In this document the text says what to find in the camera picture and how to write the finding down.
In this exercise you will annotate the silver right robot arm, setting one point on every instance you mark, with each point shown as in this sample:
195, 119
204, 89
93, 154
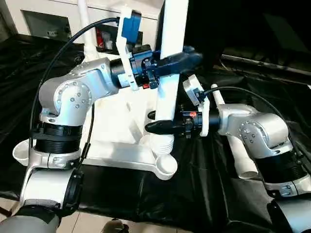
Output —
262, 131

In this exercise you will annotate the dark metal rod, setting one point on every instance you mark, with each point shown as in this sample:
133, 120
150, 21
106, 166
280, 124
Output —
267, 64

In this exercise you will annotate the black work mat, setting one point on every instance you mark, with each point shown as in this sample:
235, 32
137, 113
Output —
194, 194

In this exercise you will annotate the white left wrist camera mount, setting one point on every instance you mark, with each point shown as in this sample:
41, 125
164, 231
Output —
124, 58

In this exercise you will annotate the white plastic table leg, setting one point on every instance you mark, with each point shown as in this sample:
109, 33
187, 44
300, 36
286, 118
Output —
85, 26
243, 160
173, 29

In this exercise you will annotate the black case with gold label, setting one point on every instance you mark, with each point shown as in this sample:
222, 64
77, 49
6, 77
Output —
206, 29

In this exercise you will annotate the white glass-door cabinet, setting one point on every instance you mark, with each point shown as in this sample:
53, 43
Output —
53, 14

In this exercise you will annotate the white plastic table top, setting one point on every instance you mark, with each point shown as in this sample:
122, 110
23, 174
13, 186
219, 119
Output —
116, 145

